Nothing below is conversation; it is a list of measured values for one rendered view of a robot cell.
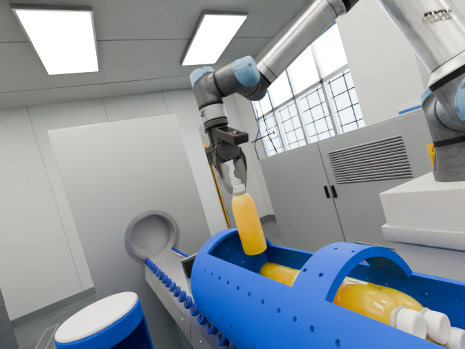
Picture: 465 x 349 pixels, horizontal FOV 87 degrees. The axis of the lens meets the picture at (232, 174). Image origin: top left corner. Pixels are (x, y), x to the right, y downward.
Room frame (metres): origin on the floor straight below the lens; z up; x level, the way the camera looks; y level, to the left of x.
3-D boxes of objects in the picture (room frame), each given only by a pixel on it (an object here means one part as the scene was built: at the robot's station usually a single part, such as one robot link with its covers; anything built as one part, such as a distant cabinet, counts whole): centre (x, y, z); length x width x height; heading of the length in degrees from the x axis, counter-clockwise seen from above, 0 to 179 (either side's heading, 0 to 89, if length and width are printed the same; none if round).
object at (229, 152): (0.73, 0.01, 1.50); 0.09 x 0.08 x 0.12; 30
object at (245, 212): (0.71, 0.00, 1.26); 0.07 x 0.07 x 0.19
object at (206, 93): (0.72, 0.00, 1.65); 0.09 x 0.08 x 0.11; 65
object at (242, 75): (0.70, -0.09, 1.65); 0.11 x 0.11 x 0.08; 65
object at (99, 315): (0.91, 0.63, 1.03); 0.28 x 0.28 x 0.01
